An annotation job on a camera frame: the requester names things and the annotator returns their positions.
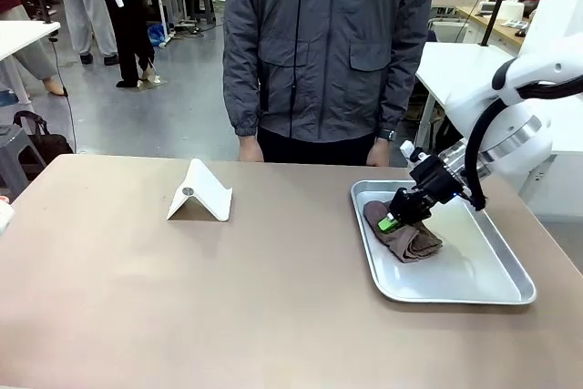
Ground wooden workbench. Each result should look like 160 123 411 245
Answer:
455 5 532 49

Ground silver metal tray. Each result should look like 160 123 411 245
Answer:
349 179 537 306

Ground black bag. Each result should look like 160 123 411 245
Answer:
12 109 75 169

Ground person's left hand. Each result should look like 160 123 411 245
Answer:
365 138 393 168

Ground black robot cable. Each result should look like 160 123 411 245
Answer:
463 80 583 212

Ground person's right forearm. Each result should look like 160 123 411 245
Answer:
222 51 264 138

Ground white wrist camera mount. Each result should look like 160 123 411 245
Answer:
399 141 429 168

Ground person in beige grey clothes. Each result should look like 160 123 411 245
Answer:
44 0 120 67

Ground thin black hanging cable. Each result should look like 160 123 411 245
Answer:
48 36 79 154

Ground person in dark red top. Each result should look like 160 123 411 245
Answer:
0 0 69 97

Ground person in white coat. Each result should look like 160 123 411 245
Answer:
93 0 159 89

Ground blue plastic bag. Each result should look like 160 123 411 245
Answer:
148 24 172 48

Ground black trousers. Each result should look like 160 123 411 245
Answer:
256 127 379 167

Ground brown cloth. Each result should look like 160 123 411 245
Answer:
363 200 445 264

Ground white side table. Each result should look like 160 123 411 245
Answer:
0 19 62 106

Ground grey plastic stool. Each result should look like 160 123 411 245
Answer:
0 124 47 201

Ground person's left forearm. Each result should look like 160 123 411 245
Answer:
376 46 427 135

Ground grey zip jacket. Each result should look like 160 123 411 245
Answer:
221 0 435 143

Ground person's right hand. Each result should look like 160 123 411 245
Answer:
237 133 265 163

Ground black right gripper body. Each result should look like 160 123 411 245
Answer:
408 151 461 204

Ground white folded stand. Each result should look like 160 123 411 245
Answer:
165 158 233 222

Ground white work table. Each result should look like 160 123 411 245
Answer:
414 41 520 153

